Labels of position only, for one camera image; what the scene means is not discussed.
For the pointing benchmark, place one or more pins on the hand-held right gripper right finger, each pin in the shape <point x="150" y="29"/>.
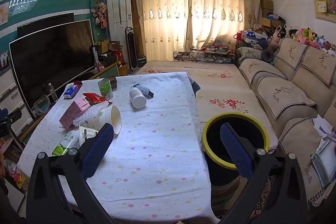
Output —
<point x="236" y="150"/>

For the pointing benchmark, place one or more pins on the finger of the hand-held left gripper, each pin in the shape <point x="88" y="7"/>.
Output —
<point x="10" y="116"/>

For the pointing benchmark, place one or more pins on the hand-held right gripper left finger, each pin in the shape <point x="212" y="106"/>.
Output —
<point x="97" y="150"/>

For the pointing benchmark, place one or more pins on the black bin with yellow rim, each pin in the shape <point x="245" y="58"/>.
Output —
<point x="248" y="132"/>

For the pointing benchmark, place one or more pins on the green drink carton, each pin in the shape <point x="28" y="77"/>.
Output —
<point x="65" y="145"/>

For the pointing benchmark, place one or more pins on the white foam net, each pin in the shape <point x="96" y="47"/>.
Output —
<point x="88" y="116"/>

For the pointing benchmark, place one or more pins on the white paper cup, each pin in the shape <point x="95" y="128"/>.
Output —
<point x="115" y="119"/>

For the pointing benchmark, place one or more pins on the pink carton box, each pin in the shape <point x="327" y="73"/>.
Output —
<point x="72" y="112"/>

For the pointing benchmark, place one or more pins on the red snack packet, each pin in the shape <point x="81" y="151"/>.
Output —
<point x="94" y="98"/>

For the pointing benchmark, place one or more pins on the green glass jar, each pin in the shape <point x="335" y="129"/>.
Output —
<point x="105" y="88"/>

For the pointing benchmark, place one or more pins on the white plastic bottle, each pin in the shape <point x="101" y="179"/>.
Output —
<point x="137" y="99"/>

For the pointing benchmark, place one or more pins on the small brown container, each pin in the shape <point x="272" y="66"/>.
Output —
<point x="113" y="81"/>

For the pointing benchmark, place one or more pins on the dark blue packet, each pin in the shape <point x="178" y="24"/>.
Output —
<point x="148" y="92"/>

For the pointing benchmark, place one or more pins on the white drawer cabinet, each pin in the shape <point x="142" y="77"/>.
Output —
<point x="10" y="100"/>

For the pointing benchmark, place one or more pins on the clear water bottle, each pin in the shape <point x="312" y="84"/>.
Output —
<point x="53" y="94"/>

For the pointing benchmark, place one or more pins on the white dotted tablecloth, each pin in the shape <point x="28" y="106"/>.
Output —
<point x="157" y="134"/>

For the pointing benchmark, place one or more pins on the blue tissue pack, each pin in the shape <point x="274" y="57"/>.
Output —
<point x="70" y="92"/>

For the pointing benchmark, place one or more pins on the small red box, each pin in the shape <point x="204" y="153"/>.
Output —
<point x="78" y="83"/>

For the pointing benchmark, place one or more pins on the large black television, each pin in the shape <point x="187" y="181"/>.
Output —
<point x="52" y="61"/>

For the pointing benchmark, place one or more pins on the floral cream mattress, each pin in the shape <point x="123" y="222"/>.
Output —
<point x="223" y="82"/>

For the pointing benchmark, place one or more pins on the dark blue cloth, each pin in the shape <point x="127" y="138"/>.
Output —
<point x="194" y="85"/>

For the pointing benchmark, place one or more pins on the clear file folder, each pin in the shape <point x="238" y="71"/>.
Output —
<point x="324" y="163"/>

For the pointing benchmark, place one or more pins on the loose white papers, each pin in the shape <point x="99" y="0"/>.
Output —
<point x="323" y="124"/>

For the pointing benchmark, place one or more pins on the beige sofa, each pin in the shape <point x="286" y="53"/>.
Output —
<point x="294" y="77"/>

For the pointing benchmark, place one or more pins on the black and white tube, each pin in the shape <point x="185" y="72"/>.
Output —
<point x="95" y="54"/>

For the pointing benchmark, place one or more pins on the red fire extinguisher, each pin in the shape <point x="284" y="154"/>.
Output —
<point x="120" y="57"/>

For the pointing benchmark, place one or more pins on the smaller black television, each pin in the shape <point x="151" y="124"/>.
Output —
<point x="44" y="22"/>

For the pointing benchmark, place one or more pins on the glass coffee table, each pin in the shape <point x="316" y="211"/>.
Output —
<point x="204" y="54"/>

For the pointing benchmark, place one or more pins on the open cardboard box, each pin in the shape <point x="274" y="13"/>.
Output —
<point x="103" y="46"/>

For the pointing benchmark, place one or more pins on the black tower fan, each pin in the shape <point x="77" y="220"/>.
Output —
<point x="130" y="48"/>

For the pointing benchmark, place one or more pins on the pile of plush toys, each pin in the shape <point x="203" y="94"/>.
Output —
<point x="304" y="35"/>

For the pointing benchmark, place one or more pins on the artificial flower decoration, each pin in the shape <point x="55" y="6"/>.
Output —
<point x="99" y="14"/>

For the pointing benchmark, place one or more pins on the white standing air conditioner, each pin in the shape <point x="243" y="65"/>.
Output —
<point x="119" y="11"/>

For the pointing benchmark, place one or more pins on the stack of cardboard boxes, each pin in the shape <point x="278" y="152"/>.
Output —
<point x="266" y="8"/>

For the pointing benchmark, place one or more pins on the cream embroidered curtain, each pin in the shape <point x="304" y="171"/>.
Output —
<point x="197" y="8"/>

